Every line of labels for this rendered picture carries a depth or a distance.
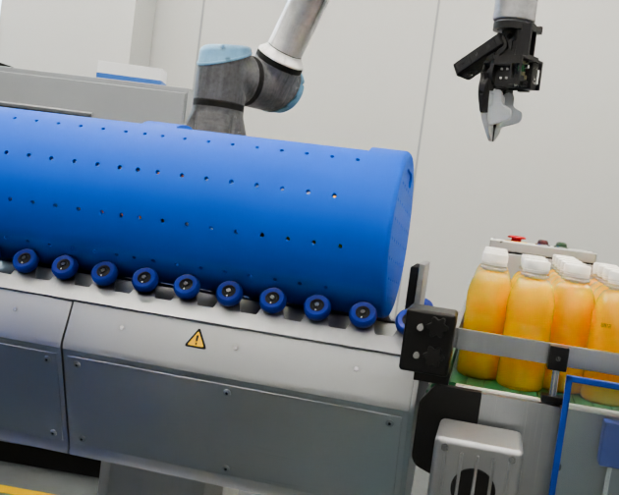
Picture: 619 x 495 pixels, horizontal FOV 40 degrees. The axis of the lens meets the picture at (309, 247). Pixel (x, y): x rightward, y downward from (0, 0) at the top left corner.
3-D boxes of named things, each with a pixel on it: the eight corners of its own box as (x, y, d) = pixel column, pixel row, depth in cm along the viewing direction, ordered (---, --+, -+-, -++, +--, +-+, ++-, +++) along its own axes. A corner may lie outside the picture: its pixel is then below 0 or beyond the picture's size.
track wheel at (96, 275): (98, 263, 148) (95, 256, 146) (123, 267, 147) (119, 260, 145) (88, 285, 145) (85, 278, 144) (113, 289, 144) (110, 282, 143)
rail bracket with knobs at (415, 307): (403, 367, 130) (413, 301, 129) (451, 375, 128) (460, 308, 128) (396, 380, 120) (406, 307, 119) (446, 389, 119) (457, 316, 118)
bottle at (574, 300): (566, 384, 133) (583, 274, 131) (591, 396, 126) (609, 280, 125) (527, 381, 131) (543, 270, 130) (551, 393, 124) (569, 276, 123)
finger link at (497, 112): (503, 139, 151) (510, 87, 150) (476, 138, 155) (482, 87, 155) (513, 142, 153) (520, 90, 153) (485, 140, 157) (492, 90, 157)
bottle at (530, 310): (542, 386, 129) (559, 273, 127) (541, 395, 122) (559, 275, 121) (496, 378, 131) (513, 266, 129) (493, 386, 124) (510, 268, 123)
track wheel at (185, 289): (180, 276, 145) (177, 269, 143) (204, 280, 144) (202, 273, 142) (171, 299, 142) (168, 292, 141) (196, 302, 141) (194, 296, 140)
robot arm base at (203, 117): (186, 143, 200) (191, 101, 199) (249, 152, 200) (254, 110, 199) (174, 139, 185) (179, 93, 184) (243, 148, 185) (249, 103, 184)
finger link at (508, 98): (513, 142, 153) (520, 90, 153) (485, 140, 157) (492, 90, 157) (522, 144, 155) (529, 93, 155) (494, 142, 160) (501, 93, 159)
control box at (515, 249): (483, 285, 175) (490, 236, 174) (584, 301, 171) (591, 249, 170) (482, 290, 165) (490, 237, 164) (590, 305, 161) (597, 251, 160)
